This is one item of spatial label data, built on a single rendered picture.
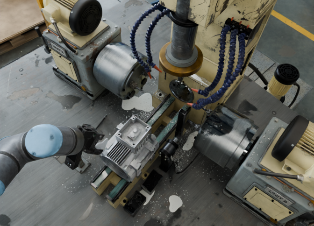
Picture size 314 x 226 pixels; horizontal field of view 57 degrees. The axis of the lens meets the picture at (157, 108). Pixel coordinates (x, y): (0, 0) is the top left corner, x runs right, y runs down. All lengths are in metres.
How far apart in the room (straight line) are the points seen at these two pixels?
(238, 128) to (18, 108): 1.21
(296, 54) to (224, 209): 2.22
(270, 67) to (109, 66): 1.51
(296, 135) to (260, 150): 0.21
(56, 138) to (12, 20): 2.63
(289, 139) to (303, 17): 2.85
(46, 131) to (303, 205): 0.92
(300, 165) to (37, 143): 0.87
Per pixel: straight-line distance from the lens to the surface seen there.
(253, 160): 1.21
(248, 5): 1.15
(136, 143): 1.22
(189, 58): 1.16
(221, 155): 1.27
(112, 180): 1.46
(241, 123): 1.27
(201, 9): 0.96
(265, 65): 2.53
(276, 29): 3.54
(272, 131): 1.30
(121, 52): 1.44
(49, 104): 1.77
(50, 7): 1.50
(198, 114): 1.55
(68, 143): 0.89
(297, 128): 1.09
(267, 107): 1.81
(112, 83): 1.42
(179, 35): 1.07
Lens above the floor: 2.22
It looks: 58 degrees down
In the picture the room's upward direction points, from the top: 3 degrees clockwise
